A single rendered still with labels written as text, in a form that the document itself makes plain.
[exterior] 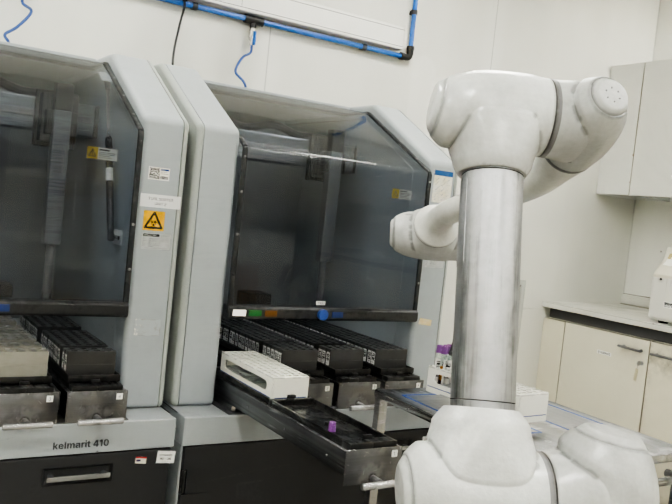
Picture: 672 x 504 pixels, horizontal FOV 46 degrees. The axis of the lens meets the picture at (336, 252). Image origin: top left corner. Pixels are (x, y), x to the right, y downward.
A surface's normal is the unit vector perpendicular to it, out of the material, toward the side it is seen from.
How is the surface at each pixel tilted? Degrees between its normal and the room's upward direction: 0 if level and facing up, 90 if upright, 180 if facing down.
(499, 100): 79
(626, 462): 62
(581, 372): 90
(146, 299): 90
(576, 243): 90
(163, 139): 90
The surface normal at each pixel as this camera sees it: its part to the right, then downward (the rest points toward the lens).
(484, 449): -0.04, -0.29
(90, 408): 0.53, 0.10
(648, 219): -0.84, -0.06
